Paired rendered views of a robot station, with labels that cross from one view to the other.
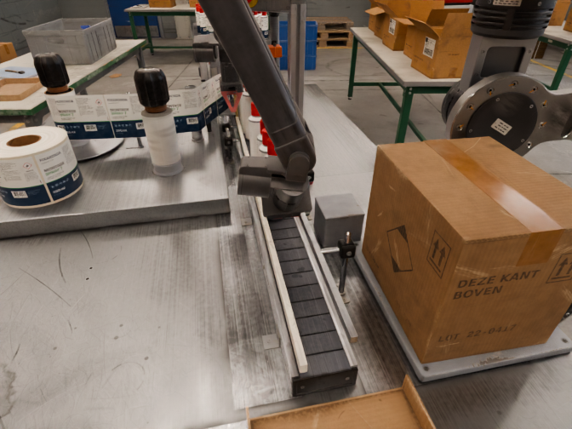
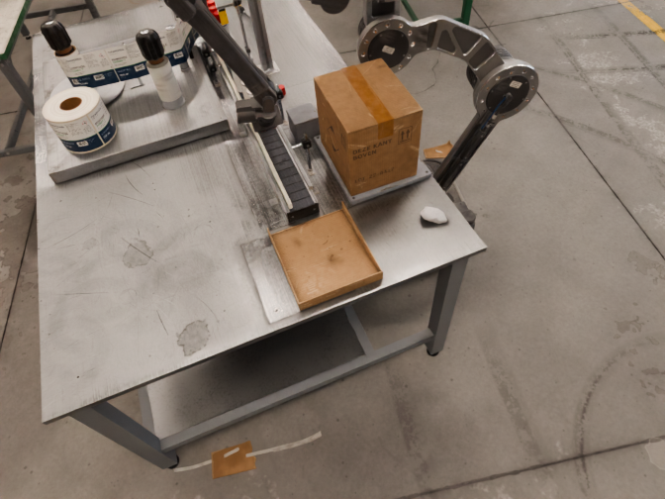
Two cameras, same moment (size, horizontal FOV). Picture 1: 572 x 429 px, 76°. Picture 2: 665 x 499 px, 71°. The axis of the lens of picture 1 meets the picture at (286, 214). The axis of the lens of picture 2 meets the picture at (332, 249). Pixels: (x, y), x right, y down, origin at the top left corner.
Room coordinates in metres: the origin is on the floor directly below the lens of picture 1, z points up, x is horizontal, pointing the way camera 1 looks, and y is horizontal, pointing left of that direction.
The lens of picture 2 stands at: (-0.67, -0.06, 2.01)
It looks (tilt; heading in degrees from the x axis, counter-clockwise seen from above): 54 degrees down; 355
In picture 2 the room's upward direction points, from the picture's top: 7 degrees counter-clockwise
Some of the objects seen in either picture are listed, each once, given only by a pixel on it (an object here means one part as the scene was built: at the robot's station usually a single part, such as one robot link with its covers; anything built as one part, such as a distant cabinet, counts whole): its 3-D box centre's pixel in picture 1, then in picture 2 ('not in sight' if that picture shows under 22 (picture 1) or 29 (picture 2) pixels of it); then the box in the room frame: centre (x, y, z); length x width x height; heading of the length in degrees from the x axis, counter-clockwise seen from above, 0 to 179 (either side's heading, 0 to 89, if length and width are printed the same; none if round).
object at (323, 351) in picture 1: (255, 157); (237, 77); (1.14, 0.10, 0.86); 1.65 x 0.08 x 0.04; 12
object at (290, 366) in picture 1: (255, 158); (237, 78); (1.14, 0.10, 0.85); 1.65 x 0.11 x 0.05; 12
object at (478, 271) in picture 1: (458, 240); (366, 127); (0.54, -0.32, 0.99); 0.30 x 0.24 x 0.27; 10
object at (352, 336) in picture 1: (283, 170); (260, 93); (0.87, 0.01, 0.96); 1.07 x 0.01 x 0.01; 12
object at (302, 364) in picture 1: (255, 189); (244, 110); (0.85, 0.08, 0.91); 1.07 x 0.01 x 0.02; 12
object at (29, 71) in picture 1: (15, 72); not in sight; (2.48, 1.74, 0.81); 0.32 x 0.24 x 0.01; 76
